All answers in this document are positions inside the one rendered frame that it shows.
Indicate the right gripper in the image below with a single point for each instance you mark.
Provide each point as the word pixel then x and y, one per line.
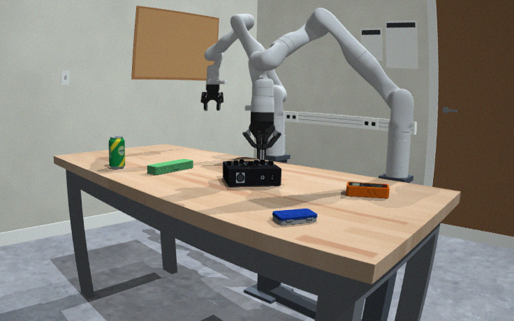
pixel 212 94

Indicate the orange digital multimeter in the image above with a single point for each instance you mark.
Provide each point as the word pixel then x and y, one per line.
pixel 359 189

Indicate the green drink can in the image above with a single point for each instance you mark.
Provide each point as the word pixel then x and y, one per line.
pixel 116 152

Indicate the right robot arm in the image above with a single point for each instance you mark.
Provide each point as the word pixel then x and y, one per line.
pixel 240 24

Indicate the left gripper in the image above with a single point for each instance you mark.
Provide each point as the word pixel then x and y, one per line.
pixel 262 126

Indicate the black lighting desk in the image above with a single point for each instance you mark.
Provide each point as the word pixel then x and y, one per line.
pixel 251 173

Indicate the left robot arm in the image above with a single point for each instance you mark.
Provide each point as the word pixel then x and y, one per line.
pixel 322 21

